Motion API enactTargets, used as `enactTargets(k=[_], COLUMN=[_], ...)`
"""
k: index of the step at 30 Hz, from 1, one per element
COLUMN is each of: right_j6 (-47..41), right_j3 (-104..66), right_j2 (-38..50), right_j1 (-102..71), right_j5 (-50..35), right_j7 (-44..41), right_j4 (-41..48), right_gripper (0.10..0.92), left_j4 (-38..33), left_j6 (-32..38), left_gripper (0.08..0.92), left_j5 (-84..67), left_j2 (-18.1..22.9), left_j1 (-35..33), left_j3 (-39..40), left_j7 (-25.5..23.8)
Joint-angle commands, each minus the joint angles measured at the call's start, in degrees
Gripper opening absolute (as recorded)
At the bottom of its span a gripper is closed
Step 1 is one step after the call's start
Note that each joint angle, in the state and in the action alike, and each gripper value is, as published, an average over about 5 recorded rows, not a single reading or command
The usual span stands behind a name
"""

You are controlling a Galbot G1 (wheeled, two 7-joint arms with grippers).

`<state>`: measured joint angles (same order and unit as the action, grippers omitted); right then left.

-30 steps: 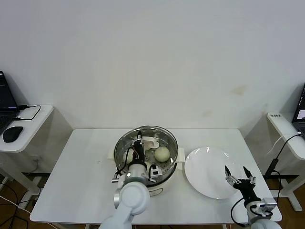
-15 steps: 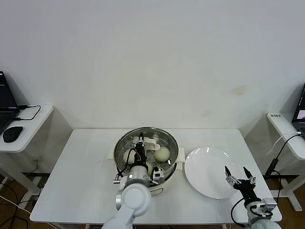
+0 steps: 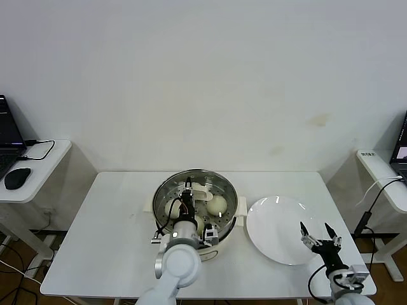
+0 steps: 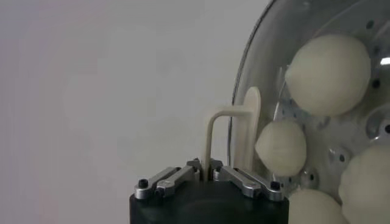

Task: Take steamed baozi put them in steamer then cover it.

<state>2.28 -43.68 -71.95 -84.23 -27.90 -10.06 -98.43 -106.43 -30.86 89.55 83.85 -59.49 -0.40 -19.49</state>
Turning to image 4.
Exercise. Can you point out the white steamed baozi bun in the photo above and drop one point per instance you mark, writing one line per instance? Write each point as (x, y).
(329, 74)
(367, 185)
(281, 147)
(314, 208)

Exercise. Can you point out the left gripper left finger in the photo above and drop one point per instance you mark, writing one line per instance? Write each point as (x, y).
(170, 182)

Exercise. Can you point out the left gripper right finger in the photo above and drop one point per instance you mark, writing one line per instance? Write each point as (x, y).
(243, 182)

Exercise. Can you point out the round glass pot lid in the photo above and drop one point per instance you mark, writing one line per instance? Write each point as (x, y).
(248, 121)

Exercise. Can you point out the stainless steel steamer basket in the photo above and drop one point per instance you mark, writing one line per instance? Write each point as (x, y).
(335, 137)

